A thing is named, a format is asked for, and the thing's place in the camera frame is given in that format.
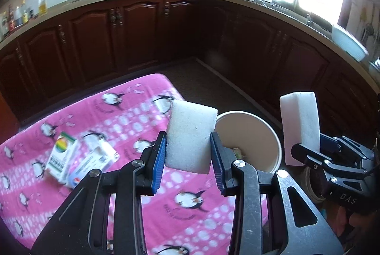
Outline dark wooden kitchen cabinets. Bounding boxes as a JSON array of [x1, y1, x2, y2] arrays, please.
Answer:
[[0, 0, 380, 151]]

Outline sink faucet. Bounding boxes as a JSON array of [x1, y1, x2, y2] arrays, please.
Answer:
[[300, 0, 316, 24]]

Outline white carton with colourful circle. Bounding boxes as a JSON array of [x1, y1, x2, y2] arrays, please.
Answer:
[[46, 132, 79, 184]]

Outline large white foam block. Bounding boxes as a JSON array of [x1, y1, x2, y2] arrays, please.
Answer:
[[279, 92, 321, 166]]

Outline beige tape roll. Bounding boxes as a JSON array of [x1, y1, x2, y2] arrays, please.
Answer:
[[303, 167, 327, 204]]

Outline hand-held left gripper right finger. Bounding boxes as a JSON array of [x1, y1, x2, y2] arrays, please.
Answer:
[[211, 132, 343, 255]]

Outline white round bucket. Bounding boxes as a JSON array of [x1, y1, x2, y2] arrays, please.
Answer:
[[214, 111, 282, 174]]

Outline pink penguin print blanket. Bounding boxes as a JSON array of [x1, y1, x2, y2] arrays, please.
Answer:
[[0, 73, 269, 255]]

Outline dark sauce bottle red label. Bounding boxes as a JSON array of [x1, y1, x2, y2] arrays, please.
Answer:
[[7, 4, 15, 33]]

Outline small white foam block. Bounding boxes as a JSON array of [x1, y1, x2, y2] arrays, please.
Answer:
[[165, 99, 219, 175]]

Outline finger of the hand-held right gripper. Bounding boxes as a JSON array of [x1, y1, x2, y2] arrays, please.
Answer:
[[320, 133, 375, 168], [291, 144, 371, 214]]

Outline white basin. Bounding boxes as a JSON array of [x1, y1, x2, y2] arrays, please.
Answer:
[[331, 24, 370, 62]]

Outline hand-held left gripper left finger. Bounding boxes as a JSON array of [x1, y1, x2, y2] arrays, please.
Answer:
[[31, 131, 167, 255]]

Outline white box with barcode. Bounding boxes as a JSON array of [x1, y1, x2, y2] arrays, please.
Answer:
[[67, 139, 120, 189]]

